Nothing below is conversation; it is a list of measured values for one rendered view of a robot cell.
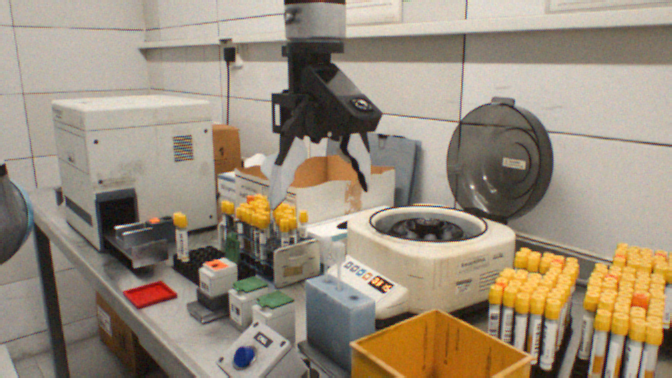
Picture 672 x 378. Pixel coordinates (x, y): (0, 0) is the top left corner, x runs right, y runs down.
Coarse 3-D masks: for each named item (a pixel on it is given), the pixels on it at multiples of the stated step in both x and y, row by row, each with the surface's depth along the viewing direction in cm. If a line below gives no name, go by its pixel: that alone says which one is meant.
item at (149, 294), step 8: (160, 280) 91; (136, 288) 88; (144, 288) 89; (152, 288) 89; (160, 288) 89; (168, 288) 88; (128, 296) 85; (136, 296) 86; (144, 296) 86; (152, 296) 86; (160, 296) 86; (168, 296) 85; (176, 296) 86; (136, 304) 82; (144, 304) 82; (152, 304) 83
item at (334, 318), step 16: (320, 288) 67; (336, 288) 67; (352, 288) 67; (320, 304) 67; (336, 304) 64; (352, 304) 62; (368, 304) 63; (320, 320) 68; (336, 320) 64; (352, 320) 62; (368, 320) 64; (320, 336) 68; (336, 336) 65; (352, 336) 63; (304, 352) 69; (320, 352) 68; (336, 352) 65; (336, 368) 65
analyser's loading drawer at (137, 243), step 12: (120, 228) 100; (132, 228) 102; (108, 240) 104; (120, 240) 99; (132, 240) 98; (144, 240) 99; (132, 252) 92; (144, 252) 94; (156, 252) 95; (132, 264) 93; (144, 264) 94
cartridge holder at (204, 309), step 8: (200, 288) 81; (200, 296) 81; (208, 296) 79; (216, 296) 79; (224, 296) 79; (192, 304) 81; (200, 304) 81; (208, 304) 79; (216, 304) 79; (224, 304) 80; (192, 312) 80; (200, 312) 78; (208, 312) 78; (216, 312) 79; (224, 312) 80; (200, 320) 78; (208, 320) 78
